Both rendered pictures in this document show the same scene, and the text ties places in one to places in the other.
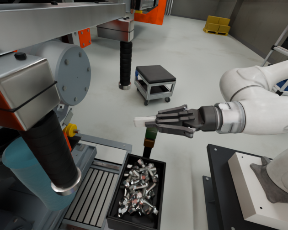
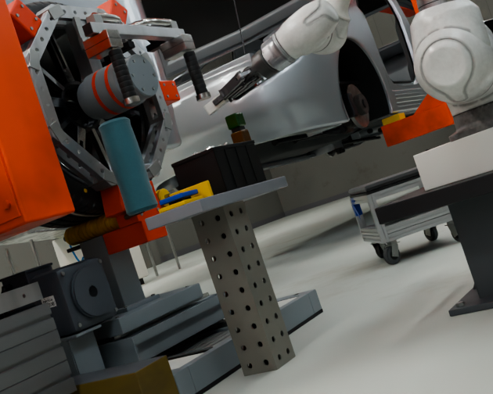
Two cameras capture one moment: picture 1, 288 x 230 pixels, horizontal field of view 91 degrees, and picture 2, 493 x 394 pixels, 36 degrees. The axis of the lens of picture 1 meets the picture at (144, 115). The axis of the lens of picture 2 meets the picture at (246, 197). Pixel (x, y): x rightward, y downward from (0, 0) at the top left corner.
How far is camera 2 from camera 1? 1.90 m
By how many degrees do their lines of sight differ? 48
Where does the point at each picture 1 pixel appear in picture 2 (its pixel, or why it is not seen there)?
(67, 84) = (135, 75)
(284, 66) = not seen: outside the picture
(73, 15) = (131, 27)
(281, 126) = (299, 23)
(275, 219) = (444, 148)
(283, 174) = not seen: hidden behind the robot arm
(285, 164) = not seen: hidden behind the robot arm
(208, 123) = (254, 60)
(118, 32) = (177, 46)
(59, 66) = (128, 61)
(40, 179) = (120, 140)
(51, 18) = (120, 26)
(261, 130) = (290, 36)
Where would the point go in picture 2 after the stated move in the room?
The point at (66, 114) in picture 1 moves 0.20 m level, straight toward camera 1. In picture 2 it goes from (152, 162) to (155, 153)
